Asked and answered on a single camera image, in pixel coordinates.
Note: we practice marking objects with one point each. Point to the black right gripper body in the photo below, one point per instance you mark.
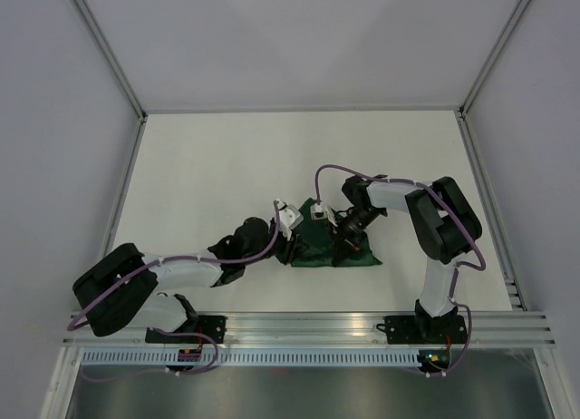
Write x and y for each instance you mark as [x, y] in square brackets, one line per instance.
[352, 225]

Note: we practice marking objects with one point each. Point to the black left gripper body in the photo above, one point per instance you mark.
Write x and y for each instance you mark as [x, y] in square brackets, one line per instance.
[283, 248]

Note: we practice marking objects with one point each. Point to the dark green cloth napkin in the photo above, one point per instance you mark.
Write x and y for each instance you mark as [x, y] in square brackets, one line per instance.
[317, 245]

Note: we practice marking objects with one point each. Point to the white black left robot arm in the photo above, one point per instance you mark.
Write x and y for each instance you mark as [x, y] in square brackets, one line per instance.
[129, 288]

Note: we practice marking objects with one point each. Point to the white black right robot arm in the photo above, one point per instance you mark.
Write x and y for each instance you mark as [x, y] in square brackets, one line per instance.
[446, 228]

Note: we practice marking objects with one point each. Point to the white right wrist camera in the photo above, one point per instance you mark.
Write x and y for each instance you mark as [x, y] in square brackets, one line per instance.
[320, 211]

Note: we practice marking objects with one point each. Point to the aluminium front rail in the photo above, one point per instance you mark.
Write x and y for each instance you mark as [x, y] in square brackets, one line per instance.
[489, 330]

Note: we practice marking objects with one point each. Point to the aluminium rail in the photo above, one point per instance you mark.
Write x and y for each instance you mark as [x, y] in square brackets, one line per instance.
[124, 173]
[495, 228]
[489, 330]

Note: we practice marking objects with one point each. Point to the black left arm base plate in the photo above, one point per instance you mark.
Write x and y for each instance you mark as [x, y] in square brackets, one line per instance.
[205, 328]

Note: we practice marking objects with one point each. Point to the white slotted cable duct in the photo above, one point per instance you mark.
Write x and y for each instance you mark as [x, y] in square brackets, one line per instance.
[254, 356]

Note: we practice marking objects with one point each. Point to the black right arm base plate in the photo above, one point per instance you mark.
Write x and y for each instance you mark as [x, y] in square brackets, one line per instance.
[415, 330]

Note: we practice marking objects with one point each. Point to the aluminium right side rail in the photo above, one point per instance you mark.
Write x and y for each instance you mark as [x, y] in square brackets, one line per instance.
[495, 228]

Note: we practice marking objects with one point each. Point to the aluminium left side rail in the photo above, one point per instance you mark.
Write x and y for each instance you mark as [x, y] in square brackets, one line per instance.
[124, 173]

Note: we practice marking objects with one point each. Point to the aluminium right frame post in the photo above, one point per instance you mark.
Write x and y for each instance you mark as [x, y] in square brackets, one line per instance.
[500, 45]

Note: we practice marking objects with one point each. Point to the aluminium frame post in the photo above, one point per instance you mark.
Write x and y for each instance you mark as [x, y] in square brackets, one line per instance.
[91, 23]
[500, 45]

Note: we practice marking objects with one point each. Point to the aluminium left frame post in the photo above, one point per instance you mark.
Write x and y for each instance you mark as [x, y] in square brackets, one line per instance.
[91, 23]

